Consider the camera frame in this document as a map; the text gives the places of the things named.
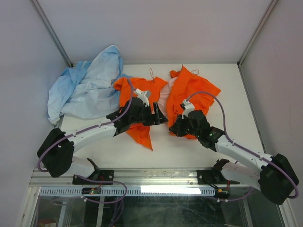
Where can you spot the right corner aluminium post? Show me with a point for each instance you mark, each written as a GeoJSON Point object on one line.
{"type": "Point", "coordinates": [257, 32]}

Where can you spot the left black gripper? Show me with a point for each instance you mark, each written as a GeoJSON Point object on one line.
{"type": "Point", "coordinates": [157, 118]}

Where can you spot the aluminium front rail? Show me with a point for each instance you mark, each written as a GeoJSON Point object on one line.
{"type": "Point", "coordinates": [129, 176]}

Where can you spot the corner aluminium post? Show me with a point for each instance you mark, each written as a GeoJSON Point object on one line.
{"type": "Point", "coordinates": [51, 32]}
{"type": "Point", "coordinates": [257, 32]}

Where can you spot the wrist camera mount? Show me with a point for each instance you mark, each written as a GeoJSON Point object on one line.
{"type": "Point", "coordinates": [187, 107]}
{"type": "Point", "coordinates": [143, 95]}

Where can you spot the left corner aluminium post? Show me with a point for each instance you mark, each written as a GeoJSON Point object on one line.
{"type": "Point", "coordinates": [51, 32]}

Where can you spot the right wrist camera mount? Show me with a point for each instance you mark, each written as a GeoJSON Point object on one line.
{"type": "Point", "coordinates": [187, 107]}

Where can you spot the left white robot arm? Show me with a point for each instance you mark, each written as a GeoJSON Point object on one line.
{"type": "Point", "coordinates": [56, 154]}

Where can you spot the light blue garment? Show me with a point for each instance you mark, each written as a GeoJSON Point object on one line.
{"type": "Point", "coordinates": [87, 90]}

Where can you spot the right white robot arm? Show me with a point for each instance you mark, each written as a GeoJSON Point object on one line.
{"type": "Point", "coordinates": [273, 176]}

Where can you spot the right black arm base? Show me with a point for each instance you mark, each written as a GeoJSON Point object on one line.
{"type": "Point", "coordinates": [212, 176]}

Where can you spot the white slotted cable duct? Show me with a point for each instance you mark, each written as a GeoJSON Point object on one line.
{"type": "Point", "coordinates": [146, 190]}

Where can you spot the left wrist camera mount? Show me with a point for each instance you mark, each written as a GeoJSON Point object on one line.
{"type": "Point", "coordinates": [143, 95]}

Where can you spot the orange jacket pink lining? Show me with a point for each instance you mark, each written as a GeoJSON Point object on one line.
{"type": "Point", "coordinates": [169, 95]}

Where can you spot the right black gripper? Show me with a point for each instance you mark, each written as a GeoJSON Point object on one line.
{"type": "Point", "coordinates": [175, 127]}

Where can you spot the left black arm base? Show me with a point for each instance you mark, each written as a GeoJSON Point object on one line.
{"type": "Point", "coordinates": [101, 176]}

